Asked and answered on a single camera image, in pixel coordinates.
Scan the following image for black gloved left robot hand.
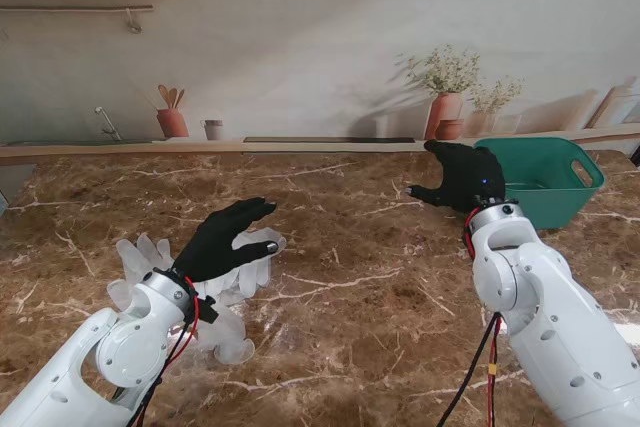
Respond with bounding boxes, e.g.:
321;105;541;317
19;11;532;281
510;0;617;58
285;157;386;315
172;198;279;284

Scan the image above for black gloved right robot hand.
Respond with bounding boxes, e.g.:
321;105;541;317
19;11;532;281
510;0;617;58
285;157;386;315
403;140;506;214

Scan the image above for green plastic basket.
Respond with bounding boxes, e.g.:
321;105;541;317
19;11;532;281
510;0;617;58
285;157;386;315
473;136;606;231

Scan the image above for left arm red black cables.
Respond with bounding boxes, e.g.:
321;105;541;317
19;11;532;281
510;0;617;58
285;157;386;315
124;274;201;427

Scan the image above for arm red black cables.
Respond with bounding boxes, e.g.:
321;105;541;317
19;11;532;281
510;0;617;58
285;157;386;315
124;274;201;427
437;206;501;427

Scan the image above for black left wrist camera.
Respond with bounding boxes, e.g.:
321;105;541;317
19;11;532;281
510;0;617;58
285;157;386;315
196;295;220;324

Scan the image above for right arm red black cables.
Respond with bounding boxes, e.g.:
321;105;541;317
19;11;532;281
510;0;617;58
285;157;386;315
437;206;501;427

